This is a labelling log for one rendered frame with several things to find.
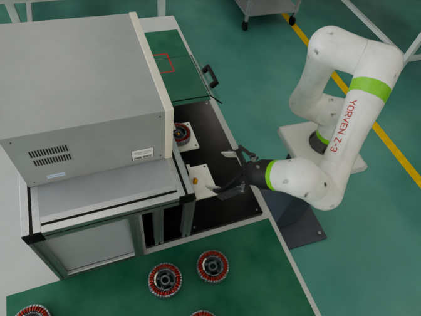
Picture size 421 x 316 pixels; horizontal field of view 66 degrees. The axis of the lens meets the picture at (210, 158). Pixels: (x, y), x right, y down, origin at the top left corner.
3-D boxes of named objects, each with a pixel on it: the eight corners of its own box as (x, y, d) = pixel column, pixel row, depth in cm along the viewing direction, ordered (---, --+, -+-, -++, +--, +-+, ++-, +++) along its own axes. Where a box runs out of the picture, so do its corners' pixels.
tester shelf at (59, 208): (141, 54, 129) (140, 44, 126) (193, 201, 94) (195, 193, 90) (18, 69, 117) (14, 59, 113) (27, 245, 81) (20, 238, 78)
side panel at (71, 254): (141, 247, 117) (136, 206, 91) (143, 255, 115) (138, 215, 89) (59, 271, 109) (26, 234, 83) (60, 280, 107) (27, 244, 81)
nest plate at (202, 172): (205, 165, 138) (206, 163, 137) (218, 194, 131) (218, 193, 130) (171, 173, 134) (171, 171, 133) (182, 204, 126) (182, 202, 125)
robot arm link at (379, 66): (361, 49, 107) (373, 29, 95) (400, 62, 105) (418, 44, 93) (338, 98, 106) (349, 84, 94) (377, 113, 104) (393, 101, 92)
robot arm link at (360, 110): (339, 89, 100) (374, 91, 91) (356, 106, 107) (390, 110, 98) (291, 196, 97) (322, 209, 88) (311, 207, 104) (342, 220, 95)
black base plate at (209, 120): (208, 103, 163) (209, 100, 161) (261, 214, 130) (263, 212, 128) (113, 119, 150) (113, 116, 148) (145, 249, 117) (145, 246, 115)
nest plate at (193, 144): (188, 123, 151) (188, 121, 150) (198, 148, 143) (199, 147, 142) (157, 129, 147) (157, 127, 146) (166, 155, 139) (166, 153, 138)
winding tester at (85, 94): (139, 64, 119) (135, 11, 103) (172, 157, 97) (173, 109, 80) (22, 78, 108) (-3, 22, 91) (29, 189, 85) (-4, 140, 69)
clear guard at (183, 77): (202, 64, 140) (203, 53, 135) (222, 103, 128) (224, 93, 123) (126, 75, 131) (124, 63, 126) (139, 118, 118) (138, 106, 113)
